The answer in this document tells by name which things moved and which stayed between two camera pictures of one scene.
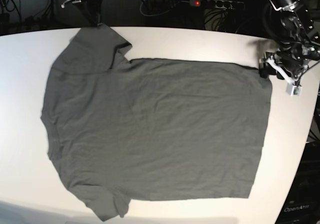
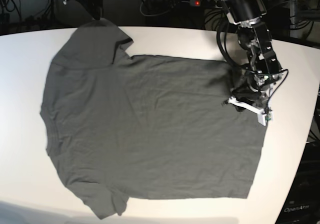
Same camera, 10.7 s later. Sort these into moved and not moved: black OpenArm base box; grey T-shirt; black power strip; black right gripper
Moved: black right gripper
Not moved: black OpenArm base box; grey T-shirt; black power strip
